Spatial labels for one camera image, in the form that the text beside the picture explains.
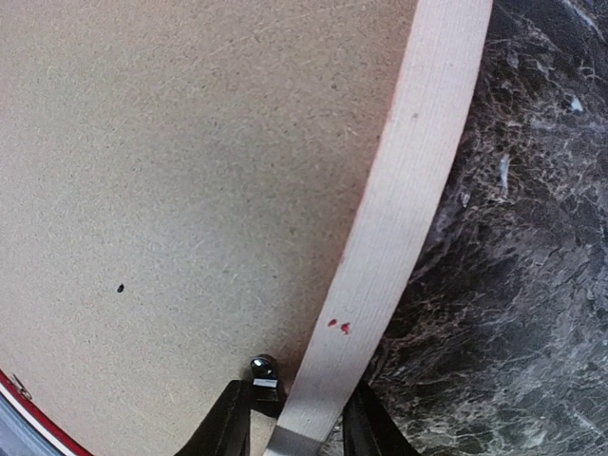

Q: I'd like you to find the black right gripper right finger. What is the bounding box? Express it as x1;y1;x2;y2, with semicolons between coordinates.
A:
342;380;420;456

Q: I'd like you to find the red wooden picture frame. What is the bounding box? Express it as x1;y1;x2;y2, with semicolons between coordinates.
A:
1;1;492;455

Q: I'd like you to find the brown cardboard backing board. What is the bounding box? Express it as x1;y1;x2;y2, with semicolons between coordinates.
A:
1;1;415;455

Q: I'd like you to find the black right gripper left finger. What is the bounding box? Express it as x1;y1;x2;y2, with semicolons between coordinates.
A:
176;380;251;456

